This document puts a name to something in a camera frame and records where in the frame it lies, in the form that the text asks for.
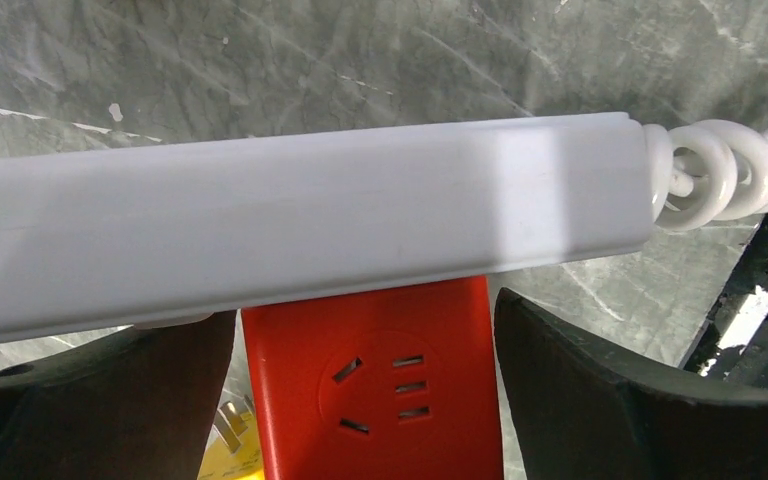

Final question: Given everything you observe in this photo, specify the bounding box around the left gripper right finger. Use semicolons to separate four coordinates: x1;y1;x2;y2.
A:
494;288;768;479

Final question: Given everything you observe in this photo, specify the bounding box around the white power strip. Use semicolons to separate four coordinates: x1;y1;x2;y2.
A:
0;113;654;343

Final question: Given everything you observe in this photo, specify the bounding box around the white power strip cord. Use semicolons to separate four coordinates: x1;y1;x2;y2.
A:
642;109;768;233

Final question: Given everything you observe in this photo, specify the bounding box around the red cube adapter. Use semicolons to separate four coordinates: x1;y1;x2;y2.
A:
242;276;504;479

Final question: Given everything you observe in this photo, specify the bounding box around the yellow cube adapter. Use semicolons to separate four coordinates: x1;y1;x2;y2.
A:
198;395;265;480

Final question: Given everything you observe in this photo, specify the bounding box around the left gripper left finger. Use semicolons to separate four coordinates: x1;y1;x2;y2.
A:
0;311;237;479

